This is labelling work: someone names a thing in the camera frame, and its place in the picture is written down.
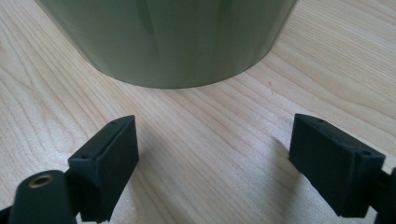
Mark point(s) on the green trash bin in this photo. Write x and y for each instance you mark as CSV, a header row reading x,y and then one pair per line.
x,y
171,40

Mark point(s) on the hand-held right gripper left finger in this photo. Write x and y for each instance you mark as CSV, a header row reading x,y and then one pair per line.
x,y
106,168

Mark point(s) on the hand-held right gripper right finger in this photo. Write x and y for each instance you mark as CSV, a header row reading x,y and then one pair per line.
x,y
336,168

